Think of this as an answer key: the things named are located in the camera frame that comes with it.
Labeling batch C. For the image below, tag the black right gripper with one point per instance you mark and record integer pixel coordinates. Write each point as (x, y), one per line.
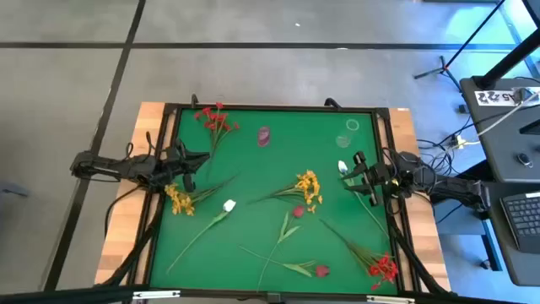
(377, 179)

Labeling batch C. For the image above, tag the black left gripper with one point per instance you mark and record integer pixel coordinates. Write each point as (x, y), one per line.
(175, 166)

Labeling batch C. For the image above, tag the white artificial tulip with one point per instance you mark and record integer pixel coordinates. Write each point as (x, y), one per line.
(342, 166)
(229, 205)

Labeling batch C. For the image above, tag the red artificial flower bunch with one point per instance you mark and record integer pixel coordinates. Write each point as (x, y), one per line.
(381, 266)
(212, 125)

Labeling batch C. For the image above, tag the yellow artificial flower bunch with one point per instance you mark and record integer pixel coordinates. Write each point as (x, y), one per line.
(181, 202)
(308, 186)

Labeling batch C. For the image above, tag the red artificial tulip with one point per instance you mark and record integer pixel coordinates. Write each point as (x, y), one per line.
(298, 211)
(322, 271)

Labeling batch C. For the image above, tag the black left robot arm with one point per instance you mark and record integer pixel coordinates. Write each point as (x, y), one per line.
(126, 166)

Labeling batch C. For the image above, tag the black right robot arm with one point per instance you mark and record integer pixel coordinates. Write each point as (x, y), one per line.
(447, 186)

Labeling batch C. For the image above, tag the clear glass vase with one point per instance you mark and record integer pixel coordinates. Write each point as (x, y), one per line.
(342, 141)

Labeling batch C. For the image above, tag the pink glass vase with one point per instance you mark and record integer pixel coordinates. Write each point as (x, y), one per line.
(264, 137)

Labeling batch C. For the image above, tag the green table mat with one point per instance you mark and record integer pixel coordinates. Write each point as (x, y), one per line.
(244, 156)

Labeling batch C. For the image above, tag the white power strip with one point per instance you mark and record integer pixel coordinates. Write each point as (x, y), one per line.
(460, 142)

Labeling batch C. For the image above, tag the black tripod light stand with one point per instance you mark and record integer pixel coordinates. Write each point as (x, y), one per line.
(443, 68)

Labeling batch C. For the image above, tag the black desk with label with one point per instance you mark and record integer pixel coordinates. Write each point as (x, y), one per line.
(498, 139)

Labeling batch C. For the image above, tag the blue desk leg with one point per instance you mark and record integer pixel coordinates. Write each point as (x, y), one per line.
(491, 245)

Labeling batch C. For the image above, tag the white paper label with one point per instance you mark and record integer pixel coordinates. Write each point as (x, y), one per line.
(493, 98)

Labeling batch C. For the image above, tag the black computer keyboard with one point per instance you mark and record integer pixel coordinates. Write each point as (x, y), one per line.
(523, 219)

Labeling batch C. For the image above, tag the black desk with keyboard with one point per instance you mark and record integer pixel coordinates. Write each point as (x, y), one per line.
(510, 270)

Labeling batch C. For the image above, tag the black metal beam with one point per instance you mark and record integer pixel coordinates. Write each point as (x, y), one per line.
(63, 295)

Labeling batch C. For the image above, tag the thick black pole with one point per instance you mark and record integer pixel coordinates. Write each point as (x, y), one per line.
(510, 59)

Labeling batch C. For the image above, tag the black frame clamp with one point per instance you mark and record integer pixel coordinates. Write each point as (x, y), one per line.
(332, 102)
(194, 100)

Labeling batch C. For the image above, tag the black metal table frame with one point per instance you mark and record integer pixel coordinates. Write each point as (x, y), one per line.
(274, 106)

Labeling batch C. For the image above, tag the silver metal bracket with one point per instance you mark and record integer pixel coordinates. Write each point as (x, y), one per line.
(156, 294)
(390, 300)

